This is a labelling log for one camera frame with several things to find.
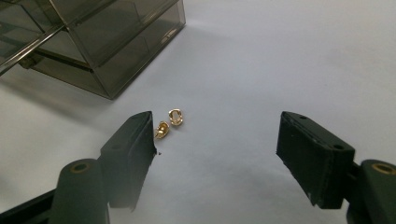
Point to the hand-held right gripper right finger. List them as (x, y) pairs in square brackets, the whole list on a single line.
[(314, 161)]

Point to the smoky transparent drawer box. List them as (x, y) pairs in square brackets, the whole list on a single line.
[(102, 46)]

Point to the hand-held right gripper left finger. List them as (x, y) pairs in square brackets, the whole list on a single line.
[(130, 161)]

